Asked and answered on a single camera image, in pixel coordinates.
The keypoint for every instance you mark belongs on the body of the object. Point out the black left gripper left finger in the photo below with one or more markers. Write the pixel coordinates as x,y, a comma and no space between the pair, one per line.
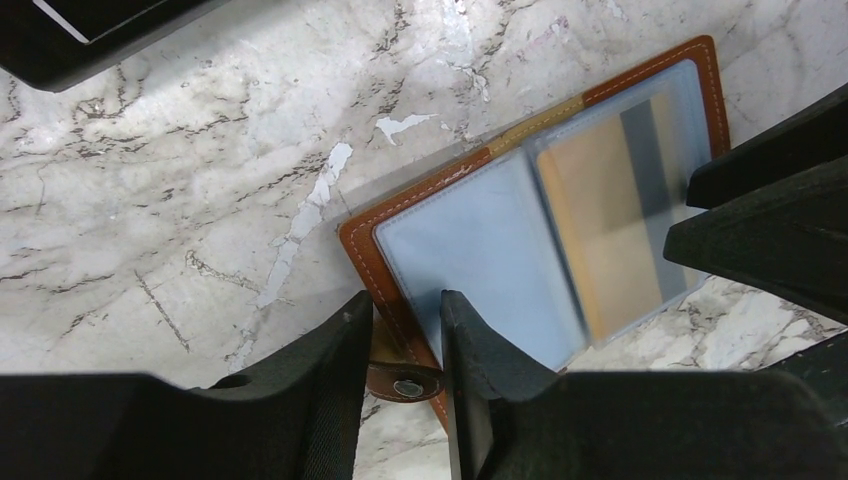
293,415

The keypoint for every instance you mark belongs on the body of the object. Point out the brown leather card holder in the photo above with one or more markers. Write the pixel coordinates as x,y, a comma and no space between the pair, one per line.
481,225

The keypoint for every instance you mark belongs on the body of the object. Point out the gold card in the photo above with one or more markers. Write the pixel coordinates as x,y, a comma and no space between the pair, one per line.
615,183

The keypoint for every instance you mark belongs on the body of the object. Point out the black left tray box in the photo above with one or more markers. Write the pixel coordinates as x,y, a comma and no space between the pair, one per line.
52,45

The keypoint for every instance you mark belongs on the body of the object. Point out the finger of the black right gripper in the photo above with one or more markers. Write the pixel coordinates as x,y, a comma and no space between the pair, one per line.
788,239
813,136

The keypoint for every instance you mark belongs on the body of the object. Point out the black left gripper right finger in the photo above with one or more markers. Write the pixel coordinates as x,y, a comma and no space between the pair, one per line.
510,417

